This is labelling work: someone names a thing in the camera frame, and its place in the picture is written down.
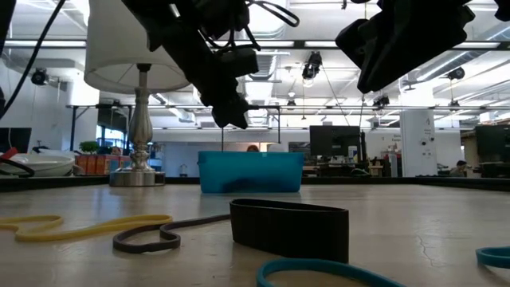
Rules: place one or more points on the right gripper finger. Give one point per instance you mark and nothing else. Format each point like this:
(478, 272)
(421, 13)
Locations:
(356, 42)
(410, 44)

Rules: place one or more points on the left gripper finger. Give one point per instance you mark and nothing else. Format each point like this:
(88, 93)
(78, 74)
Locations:
(222, 116)
(239, 117)

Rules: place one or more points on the wide black rubber band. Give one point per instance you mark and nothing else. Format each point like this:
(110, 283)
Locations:
(291, 231)

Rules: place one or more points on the dark brown rubber band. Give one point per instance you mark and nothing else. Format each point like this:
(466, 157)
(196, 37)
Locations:
(171, 239)

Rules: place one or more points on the yellow rubber band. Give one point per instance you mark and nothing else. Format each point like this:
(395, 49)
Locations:
(99, 228)

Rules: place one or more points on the blue rubber band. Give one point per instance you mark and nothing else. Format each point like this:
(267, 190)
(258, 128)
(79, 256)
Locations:
(494, 257)
(318, 265)

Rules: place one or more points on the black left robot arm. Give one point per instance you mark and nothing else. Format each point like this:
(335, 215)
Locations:
(179, 16)

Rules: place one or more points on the blue plastic bin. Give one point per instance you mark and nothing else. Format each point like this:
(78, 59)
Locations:
(251, 169)

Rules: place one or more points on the person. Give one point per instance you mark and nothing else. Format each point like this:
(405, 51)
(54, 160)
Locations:
(252, 148)
(459, 170)

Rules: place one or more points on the table lamp white shade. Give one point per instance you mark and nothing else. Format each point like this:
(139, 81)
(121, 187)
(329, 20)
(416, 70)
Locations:
(140, 127)

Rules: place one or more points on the black computer monitor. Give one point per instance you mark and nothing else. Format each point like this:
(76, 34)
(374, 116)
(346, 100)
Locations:
(492, 141)
(334, 140)
(16, 139)

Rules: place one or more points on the white square column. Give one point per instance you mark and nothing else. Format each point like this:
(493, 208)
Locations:
(418, 159)

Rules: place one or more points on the small potted green plant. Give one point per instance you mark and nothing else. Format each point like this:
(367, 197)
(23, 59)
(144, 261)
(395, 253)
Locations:
(88, 147)

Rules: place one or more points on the orange box row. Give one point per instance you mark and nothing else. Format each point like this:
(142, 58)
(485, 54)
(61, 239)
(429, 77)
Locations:
(89, 164)

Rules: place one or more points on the white bowl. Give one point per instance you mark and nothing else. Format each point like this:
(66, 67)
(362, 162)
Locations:
(48, 165)

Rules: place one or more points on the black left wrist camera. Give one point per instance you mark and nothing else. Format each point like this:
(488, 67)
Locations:
(239, 61)

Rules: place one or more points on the black overhead camera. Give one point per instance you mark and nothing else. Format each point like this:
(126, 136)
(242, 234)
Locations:
(312, 64)

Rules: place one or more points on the black ceiling-mounted camera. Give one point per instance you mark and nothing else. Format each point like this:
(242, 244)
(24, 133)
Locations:
(456, 73)
(39, 76)
(381, 101)

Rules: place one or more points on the black aluminium table frame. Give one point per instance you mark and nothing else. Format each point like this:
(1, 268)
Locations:
(60, 183)

